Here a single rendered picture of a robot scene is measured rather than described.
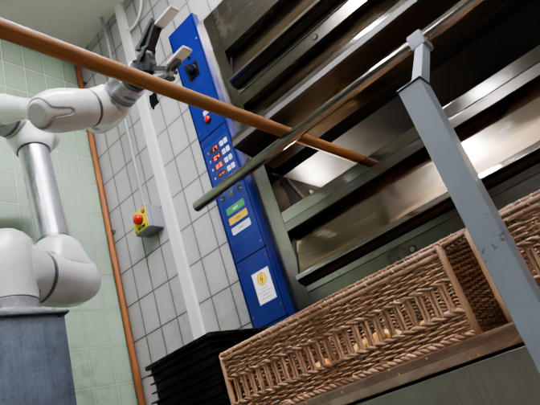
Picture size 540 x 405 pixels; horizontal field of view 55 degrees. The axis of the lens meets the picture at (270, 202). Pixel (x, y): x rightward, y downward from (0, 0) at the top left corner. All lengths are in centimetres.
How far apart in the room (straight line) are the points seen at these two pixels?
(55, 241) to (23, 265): 20
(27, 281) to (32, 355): 21
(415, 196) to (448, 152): 68
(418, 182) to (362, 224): 20
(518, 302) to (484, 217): 12
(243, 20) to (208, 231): 80
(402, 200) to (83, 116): 87
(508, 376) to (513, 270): 16
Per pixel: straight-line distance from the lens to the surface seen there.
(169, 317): 208
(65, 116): 138
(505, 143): 141
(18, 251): 156
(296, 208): 167
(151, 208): 214
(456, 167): 78
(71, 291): 166
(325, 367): 101
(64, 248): 170
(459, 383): 84
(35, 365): 144
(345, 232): 155
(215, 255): 190
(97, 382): 214
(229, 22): 212
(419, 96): 83
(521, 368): 81
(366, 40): 149
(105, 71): 97
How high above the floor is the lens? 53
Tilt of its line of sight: 24 degrees up
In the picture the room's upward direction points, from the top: 19 degrees counter-clockwise
